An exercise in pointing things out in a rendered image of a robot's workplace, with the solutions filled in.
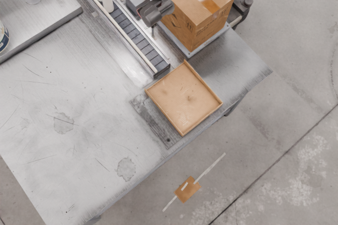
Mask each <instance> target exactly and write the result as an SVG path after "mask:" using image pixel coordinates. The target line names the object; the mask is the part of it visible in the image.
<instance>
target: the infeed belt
mask: <svg viewBox="0 0 338 225"><path fill-rule="evenodd" d="M93 2H94V0H93ZM94 3H95V2H94ZM99 3H100V4H101V5H102V6H103V2H99ZM95 4H96V3H95ZM96 5H97V4H96ZM113 5H114V11H113V12H112V13H109V15H110V16H111V17H112V18H113V19H114V20H115V22H116V23H117V24H118V25H119V26H120V27H121V29H122V30H123V31H124V32H125V33H126V35H127V36H128V37H129V38H130V39H131V40H132V42H133V43H134V44H135V45H136V46H137V47H138V49H139V50H140V51H141V52H142V53H143V54H144V56H145V57H146V58H147V59H148V60H149V61H150V63H151V64H152V65H153V66H154V67H155V68H156V70H157V73H159V72H160V71H162V70H163V69H164V68H166V67H167V66H168V64H167V63H166V61H165V60H164V59H163V58H162V57H161V56H160V55H159V53H158V52H157V51H156V50H155V49H154V48H153V46H152V45H151V44H150V43H149V42H148V41H147V40H146V38H145V37H144V36H143V35H142V34H141V33H140V31H139V30H138V29H137V28H136V27H135V26H134V25H133V23H132V22H131V21H130V20H129V19H128V18H127V17H126V15H125V14H124V13H123V12H122V11H121V10H120V8H119V7H118V6H117V5H116V4H115V3H114V2H113ZM97 6H98V5H97ZM98 7H99V6H98ZM103 7H104V6H103ZM99 9H100V8H99ZM100 10H101V9H100ZM101 11H102V10H101ZM102 12H103V11H102ZM103 13H104V12H103ZM104 14H105V13H104ZM105 16H106V15H105ZM106 17H107V16H106ZM107 18H108V17H107ZM108 19H109V18H108ZM109 20H110V19H109ZM110 22H111V20H110ZM111 23H112V22H111ZM112 24H113V23H112ZM113 25H114V24H113ZM114 26H115V25H114ZM115 27H116V26H115ZM116 29H117V28H116ZM117 30H118V29H117ZM118 31H119V30H118ZM119 32H120V31H119ZM120 33H121V32H120ZM121 35H122V33H121ZM122 36H123V35H122ZM123 37H124V36H123ZM124 38H125V37H124ZM125 39H126V38H125ZM126 40H127V39H126ZM127 42H128V41H127ZM128 43H129V42H128ZM129 44H130V43H129ZM130 45H131V44H130ZM131 46H132V45H131ZM132 48H133V46H132ZM133 49H134V48H133ZM134 50H135V49H134ZM135 51H136V50H135ZM136 52H137V51H136ZM137 53H138V52H137ZM138 55H139V53H138ZM139 56H140V55H139ZM140 57H141V56H140ZM141 58H142V57H141ZM142 59H143V58H142ZM143 61H144V59H143ZM144 62H145V61H144ZM145 63H146V62H145ZM146 64H147V63H146ZM147 65H148V64H147ZM148 66H149V65H148ZM149 67H150V66H149ZM150 69H151V68H150ZM151 70H152V69H151ZM152 71H153V70H152ZM153 72H154V71H153ZM154 73H155V72H154ZM157 73H155V74H157Z"/></svg>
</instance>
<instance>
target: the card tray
mask: <svg viewBox="0 0 338 225"><path fill-rule="evenodd" d="M144 91H145V92H146V93H147V95H148V96H149V97H150V98H151V99H152V101H153V102H154V103H155V104H156V106H157V107H158V108H159V109H160V110H161V112H162V113H163V114H164V115H165V116H166V118H167V119H168V120H169V121H170V123H171V124H172V125H173V126H174V127H175V128H176V130H177V131H178V132H179V133H180V135H181V136H182V137H183V136H184V135H185V134H187V133H188V132H189V131H190V130H192V129H193V128H194V127H195V126H197V125H198V124H199V123H200V122H202V121H203V120H204V119H205V118H207V117H208V116H209V115H211V114H212V113H213V112H214V111H216V110H217V109H218V108H219V107H221V106H222V105H223V103H224V102H223V101H222V100H221V99H220V98H219V97H218V96H217V95H216V93H215V92H214V91H213V90H212V89H211V88H210V87H209V86H208V84H207V83H206V82H205V81H204V80H203V79H202V78H201V77H200V75H199V74H198V73H197V72H196V71H195V70H194V69H193V68H192V66H191V65H190V64H189V63H188V62H187V61H186V60H185V59H184V62H183V63H182V64H181V65H179V66H178V67H177V68H175V69H174V70H173V71H171V72H170V73H168V74H167V75H166V76H164V77H163V78H162V79H160V80H159V81H157V82H156V83H155V84H153V85H152V86H151V87H149V88H148V89H144Z"/></svg>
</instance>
